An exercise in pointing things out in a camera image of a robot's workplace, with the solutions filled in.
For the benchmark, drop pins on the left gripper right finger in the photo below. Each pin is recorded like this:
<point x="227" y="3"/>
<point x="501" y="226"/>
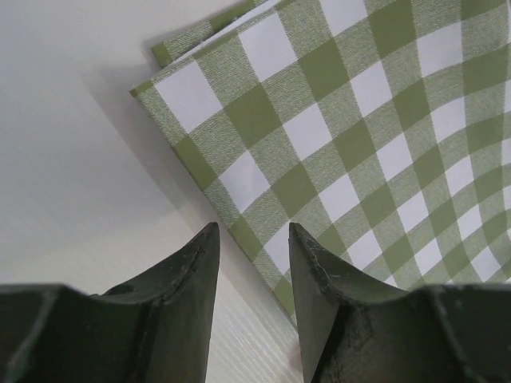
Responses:
<point x="355" y="328"/>

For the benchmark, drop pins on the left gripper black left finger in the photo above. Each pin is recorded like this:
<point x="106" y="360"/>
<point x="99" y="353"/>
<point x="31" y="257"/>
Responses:
<point x="155" y="327"/>

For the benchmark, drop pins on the green white checkered cloth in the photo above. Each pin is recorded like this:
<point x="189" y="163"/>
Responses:
<point x="382" y="127"/>

